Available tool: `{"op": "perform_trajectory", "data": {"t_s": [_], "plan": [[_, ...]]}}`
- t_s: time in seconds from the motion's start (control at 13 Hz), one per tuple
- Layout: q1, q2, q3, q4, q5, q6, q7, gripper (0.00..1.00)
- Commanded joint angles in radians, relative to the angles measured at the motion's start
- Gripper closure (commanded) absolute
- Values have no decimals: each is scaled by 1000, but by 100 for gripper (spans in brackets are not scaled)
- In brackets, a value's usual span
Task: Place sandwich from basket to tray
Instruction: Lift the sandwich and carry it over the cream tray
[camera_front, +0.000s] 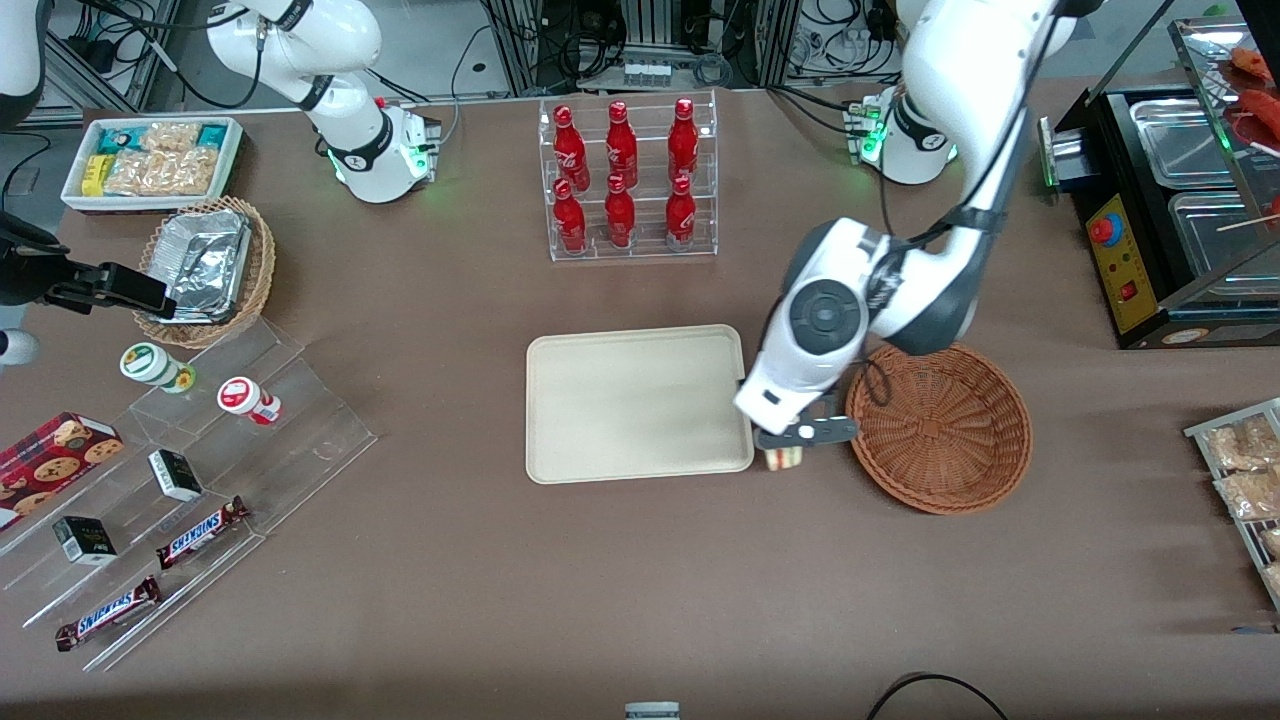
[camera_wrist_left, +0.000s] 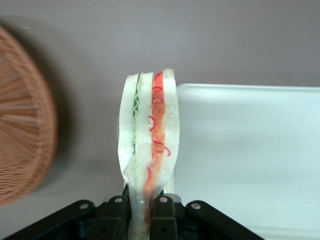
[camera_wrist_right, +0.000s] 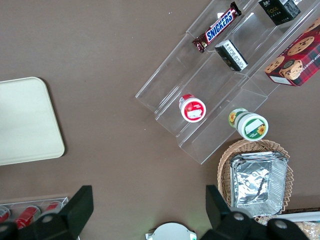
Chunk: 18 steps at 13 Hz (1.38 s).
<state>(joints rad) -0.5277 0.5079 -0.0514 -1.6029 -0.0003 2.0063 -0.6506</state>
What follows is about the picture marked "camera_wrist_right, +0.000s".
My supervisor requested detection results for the green lid sunflower cup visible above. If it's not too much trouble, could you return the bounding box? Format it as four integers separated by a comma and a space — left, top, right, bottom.
228, 107, 270, 142

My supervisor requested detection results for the aluminium foil tray stack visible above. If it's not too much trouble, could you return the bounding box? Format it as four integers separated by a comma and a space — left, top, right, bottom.
229, 151, 288, 218

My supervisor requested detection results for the light wicker basket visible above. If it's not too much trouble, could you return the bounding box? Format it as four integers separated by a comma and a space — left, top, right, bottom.
216, 138, 295, 223

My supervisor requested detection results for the red lid cup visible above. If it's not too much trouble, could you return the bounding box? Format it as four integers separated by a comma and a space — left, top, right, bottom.
178, 93, 207, 123

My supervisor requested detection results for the clear acrylic step display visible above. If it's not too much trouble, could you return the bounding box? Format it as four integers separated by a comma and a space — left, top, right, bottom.
134, 0, 320, 165

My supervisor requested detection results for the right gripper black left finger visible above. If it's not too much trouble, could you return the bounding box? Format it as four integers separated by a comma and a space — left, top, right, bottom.
0, 184, 94, 240

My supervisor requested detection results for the cream plastic tray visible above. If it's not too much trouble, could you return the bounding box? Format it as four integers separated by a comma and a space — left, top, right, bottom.
0, 76, 66, 166

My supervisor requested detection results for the red cola bottle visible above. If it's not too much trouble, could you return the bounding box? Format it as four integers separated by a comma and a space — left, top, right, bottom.
14, 204, 42, 230
0, 205, 12, 225
41, 200, 63, 217

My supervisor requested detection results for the Snickers bar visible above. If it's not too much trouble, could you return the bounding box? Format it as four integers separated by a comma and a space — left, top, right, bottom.
191, 1, 243, 55

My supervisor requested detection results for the red tartan cookie box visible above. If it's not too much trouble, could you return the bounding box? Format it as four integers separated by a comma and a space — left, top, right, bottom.
264, 16, 320, 88

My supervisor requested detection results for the large clear snack bag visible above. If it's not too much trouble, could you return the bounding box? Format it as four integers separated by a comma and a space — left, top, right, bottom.
296, 221, 320, 240

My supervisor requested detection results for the clear acrylic bottle rack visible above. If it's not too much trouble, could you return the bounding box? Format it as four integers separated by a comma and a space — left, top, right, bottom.
0, 196, 70, 226

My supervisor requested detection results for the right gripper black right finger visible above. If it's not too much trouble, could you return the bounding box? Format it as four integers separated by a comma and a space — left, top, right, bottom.
201, 184, 312, 240

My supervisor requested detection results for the white snack bin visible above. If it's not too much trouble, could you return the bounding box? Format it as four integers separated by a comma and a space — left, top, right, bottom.
281, 206, 320, 240

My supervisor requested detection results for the small black box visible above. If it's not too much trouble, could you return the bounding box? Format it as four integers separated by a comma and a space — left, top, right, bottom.
257, 0, 302, 27
214, 39, 249, 73

